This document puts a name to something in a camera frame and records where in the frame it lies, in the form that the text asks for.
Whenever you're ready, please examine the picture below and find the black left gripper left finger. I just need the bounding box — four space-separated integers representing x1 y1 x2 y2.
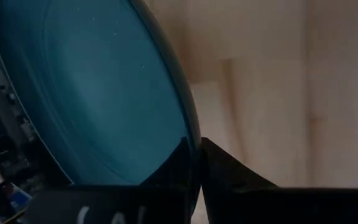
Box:
20 136 200 224

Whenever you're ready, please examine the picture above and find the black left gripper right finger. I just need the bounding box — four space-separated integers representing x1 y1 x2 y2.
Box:
200 137 358 224

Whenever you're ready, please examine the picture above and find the dark teal plate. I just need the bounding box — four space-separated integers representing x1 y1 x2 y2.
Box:
0 0 202 187

